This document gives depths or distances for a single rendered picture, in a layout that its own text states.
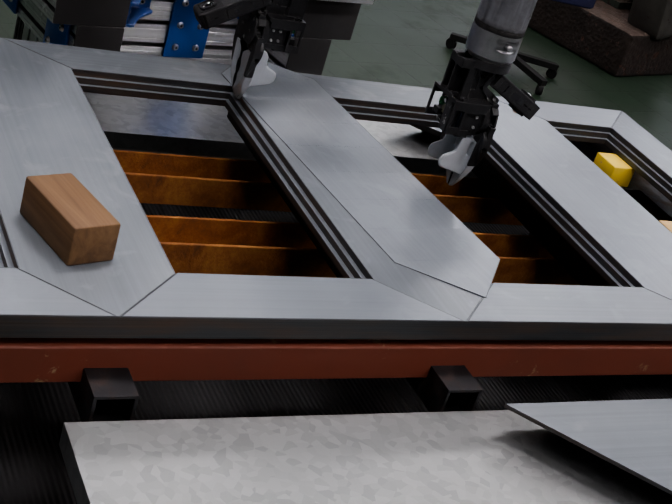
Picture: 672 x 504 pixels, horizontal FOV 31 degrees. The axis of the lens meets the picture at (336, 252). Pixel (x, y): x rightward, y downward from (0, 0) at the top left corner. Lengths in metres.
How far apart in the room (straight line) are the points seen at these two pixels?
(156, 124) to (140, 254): 0.76
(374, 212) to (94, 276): 0.48
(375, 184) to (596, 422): 0.50
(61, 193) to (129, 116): 0.77
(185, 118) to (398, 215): 0.64
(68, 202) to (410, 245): 0.49
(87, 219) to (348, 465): 0.40
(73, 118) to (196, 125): 0.52
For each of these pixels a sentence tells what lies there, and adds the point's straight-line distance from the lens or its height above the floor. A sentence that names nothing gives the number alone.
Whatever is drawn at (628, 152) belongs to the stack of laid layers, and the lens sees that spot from 2.34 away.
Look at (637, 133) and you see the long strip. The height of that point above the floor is 0.84.
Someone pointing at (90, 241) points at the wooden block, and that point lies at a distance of 1.39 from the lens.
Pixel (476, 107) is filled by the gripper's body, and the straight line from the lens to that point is 1.79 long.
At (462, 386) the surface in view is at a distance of 1.53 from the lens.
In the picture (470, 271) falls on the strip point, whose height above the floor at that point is 0.84.
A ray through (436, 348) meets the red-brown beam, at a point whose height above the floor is 0.80.
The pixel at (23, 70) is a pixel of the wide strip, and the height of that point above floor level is 0.84.
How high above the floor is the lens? 1.56
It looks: 27 degrees down
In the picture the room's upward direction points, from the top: 18 degrees clockwise
